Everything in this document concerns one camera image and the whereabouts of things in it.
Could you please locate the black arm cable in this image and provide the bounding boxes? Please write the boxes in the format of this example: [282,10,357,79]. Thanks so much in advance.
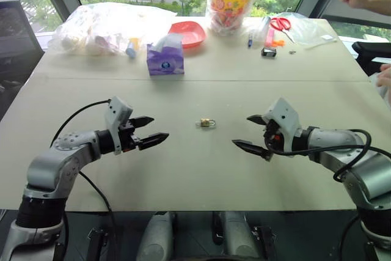
[264,128,391,183]
[49,98,119,261]

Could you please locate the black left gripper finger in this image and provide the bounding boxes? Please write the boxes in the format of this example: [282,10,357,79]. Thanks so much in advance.
[131,116,155,128]
[139,133,170,152]

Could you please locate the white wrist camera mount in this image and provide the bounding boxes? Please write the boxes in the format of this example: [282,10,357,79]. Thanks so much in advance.
[104,96,134,156]
[263,97,302,155]

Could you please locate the grey rounded robot leg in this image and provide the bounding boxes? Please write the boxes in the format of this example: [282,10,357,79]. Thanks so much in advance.
[219,211,261,261]
[138,211,175,261]

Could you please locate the red plastic bowl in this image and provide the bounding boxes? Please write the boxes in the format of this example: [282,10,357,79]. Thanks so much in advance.
[168,21,206,50]

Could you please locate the clear bag of white items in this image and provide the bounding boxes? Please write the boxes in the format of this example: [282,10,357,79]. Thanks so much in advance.
[48,1,178,57]

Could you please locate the yellow patterned bucket in bag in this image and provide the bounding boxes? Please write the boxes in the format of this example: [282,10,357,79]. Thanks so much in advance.
[205,0,265,37]

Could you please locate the red handled scissors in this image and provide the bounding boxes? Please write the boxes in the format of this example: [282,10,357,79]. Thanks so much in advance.
[269,17,297,43]

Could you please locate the white plastic bag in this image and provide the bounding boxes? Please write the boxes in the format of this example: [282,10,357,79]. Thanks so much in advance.
[370,72,391,106]

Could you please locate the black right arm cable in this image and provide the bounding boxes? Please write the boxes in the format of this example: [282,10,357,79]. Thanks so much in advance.
[264,128,391,183]

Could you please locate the person's bare hand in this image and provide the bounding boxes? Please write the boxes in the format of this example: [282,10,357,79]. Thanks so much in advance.
[375,63,391,88]

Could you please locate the black chair with armrest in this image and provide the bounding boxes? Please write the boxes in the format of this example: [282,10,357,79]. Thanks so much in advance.
[351,41,391,76]

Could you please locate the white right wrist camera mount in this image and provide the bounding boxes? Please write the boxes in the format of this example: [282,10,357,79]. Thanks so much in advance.
[263,97,302,155]

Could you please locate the purple tissue box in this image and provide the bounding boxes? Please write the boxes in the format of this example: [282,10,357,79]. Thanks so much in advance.
[146,33,186,76]

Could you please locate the black table bracket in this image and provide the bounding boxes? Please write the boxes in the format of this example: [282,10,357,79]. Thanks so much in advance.
[87,227,108,261]
[252,225,276,261]

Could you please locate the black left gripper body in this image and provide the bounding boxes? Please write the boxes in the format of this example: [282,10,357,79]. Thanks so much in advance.
[117,119,143,153]

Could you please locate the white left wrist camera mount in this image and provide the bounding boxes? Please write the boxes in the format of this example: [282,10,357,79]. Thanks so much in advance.
[104,96,134,156]

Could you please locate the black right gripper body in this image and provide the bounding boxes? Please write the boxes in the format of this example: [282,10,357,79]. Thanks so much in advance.
[263,120,286,155]

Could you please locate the black office chair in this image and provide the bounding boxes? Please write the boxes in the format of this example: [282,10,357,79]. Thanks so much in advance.
[0,0,44,97]

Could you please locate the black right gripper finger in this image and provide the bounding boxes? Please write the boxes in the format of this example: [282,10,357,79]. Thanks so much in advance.
[246,114,270,128]
[232,139,274,162]

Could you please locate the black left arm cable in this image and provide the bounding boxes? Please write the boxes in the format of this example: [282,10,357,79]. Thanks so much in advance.
[49,98,119,261]

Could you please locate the blue and yellow tube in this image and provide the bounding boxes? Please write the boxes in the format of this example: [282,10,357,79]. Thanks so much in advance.
[125,37,142,59]

